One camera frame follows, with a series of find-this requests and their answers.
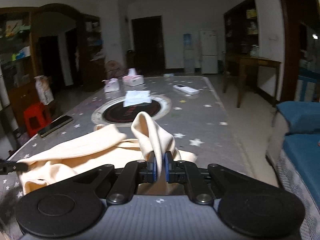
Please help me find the cream fabric garment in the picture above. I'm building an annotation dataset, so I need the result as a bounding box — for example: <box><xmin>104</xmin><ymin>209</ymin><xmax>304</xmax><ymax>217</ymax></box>
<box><xmin>18</xmin><ymin>112</ymin><xmax>197</xmax><ymax>194</ymax></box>

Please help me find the red plastic stool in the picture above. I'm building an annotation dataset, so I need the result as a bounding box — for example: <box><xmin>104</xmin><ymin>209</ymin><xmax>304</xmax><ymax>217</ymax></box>
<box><xmin>23</xmin><ymin>102</ymin><xmax>52</xmax><ymax>137</ymax></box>

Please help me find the round black induction cooktop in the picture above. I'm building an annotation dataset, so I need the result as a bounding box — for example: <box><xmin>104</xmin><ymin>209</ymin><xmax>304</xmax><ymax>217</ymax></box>
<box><xmin>103</xmin><ymin>100</ymin><xmax>161</xmax><ymax>124</ymax></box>

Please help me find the white tissue sheet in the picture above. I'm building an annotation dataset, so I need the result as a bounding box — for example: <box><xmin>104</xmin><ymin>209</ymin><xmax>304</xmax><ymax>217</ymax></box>
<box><xmin>123</xmin><ymin>90</ymin><xmax>152</xmax><ymax>107</ymax></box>

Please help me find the black smartphone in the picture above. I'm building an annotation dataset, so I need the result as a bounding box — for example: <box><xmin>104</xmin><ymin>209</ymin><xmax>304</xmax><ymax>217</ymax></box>
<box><xmin>37</xmin><ymin>115</ymin><xmax>73</xmax><ymax>138</ymax></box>

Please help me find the white remote control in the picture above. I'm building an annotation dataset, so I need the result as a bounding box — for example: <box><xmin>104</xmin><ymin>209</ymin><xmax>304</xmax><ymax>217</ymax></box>
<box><xmin>173</xmin><ymin>85</ymin><xmax>200</xmax><ymax>95</ymax></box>

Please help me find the white paper bag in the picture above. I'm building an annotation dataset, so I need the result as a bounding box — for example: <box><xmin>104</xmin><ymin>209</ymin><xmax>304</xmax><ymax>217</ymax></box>
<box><xmin>34</xmin><ymin>75</ymin><xmax>54</xmax><ymax>105</ymax></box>

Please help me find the small clear plastic container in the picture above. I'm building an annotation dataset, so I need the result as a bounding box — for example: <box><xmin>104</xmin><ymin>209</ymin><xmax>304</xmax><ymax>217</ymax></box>
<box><xmin>163</xmin><ymin>73</ymin><xmax>175</xmax><ymax>77</ymax></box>

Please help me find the large pink tissue box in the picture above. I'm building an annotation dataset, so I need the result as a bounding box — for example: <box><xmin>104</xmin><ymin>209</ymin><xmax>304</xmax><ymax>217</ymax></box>
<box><xmin>123</xmin><ymin>68</ymin><xmax>144</xmax><ymax>87</ymax></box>

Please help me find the small pink tissue pack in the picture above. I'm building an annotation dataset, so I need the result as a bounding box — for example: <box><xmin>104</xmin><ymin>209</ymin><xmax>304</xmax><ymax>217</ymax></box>
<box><xmin>103</xmin><ymin>78</ymin><xmax>120</xmax><ymax>93</ymax></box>

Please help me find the electric fan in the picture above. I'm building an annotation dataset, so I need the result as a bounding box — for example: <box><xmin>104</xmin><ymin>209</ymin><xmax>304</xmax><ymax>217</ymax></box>
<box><xmin>105</xmin><ymin>60</ymin><xmax>127</xmax><ymax>80</ymax></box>

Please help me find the water dispenser with blue bottle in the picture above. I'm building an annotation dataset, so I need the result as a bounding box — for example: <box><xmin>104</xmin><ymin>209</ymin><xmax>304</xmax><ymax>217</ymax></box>
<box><xmin>183</xmin><ymin>34</ymin><xmax>195</xmax><ymax>74</ymax></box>

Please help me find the dark wooden door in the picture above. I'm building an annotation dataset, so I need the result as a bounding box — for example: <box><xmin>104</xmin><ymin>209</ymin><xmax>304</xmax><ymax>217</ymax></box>
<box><xmin>131</xmin><ymin>16</ymin><xmax>165</xmax><ymax>76</ymax></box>

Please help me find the dark wooden side table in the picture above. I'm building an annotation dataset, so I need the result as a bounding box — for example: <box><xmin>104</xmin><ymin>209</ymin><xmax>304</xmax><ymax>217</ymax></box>
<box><xmin>222</xmin><ymin>53</ymin><xmax>281</xmax><ymax>108</ymax></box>

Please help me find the white refrigerator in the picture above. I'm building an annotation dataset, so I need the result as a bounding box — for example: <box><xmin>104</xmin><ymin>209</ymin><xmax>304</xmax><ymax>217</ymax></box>
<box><xmin>200</xmin><ymin>29</ymin><xmax>219</xmax><ymax>74</ymax></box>

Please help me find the blue covered sofa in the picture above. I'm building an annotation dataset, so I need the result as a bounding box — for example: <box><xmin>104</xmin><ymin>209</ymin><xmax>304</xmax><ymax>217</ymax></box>
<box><xmin>266</xmin><ymin>101</ymin><xmax>319</xmax><ymax>239</ymax></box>

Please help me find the dark wooden shelf cabinet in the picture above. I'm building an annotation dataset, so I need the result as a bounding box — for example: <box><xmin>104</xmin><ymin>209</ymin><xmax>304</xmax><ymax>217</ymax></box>
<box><xmin>76</xmin><ymin>13</ymin><xmax>106</xmax><ymax>92</ymax></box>

